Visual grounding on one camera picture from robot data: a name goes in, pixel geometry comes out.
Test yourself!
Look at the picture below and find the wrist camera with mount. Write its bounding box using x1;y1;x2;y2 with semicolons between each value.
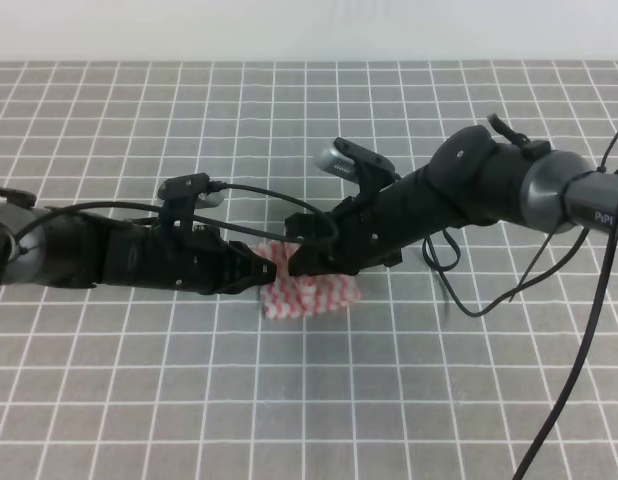
157;173;224;230
314;137;401;199

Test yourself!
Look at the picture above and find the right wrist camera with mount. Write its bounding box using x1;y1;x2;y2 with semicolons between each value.
314;137;401;199

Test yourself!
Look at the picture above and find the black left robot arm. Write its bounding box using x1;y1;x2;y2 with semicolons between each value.
0;187;277;295

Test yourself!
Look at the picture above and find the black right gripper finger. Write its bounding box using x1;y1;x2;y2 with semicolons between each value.
291;245;334;276
285;212;329;245

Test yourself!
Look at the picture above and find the black right camera cable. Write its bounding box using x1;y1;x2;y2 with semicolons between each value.
421;112;618;480

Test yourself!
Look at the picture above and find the grey grid tablecloth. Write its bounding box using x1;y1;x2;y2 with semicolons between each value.
0;60;618;479

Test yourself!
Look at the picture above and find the black camera cable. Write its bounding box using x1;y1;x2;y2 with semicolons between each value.
0;182;340;346
421;112;618;480

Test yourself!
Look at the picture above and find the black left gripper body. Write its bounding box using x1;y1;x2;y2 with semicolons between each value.
101;225;239;295

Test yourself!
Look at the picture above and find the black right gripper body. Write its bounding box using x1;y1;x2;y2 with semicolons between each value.
319;192;404;275

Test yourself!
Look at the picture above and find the pink wavy striped towel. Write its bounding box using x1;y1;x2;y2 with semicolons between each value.
253;241;360;320

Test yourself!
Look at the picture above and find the black left camera cable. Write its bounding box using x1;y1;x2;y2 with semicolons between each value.
0;182;340;346

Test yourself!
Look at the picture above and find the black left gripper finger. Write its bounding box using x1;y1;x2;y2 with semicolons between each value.
231;241;277;293

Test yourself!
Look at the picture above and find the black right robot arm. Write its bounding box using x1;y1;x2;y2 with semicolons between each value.
288;115;618;276

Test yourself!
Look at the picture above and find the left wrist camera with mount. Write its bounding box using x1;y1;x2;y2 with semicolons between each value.
157;173;224;230

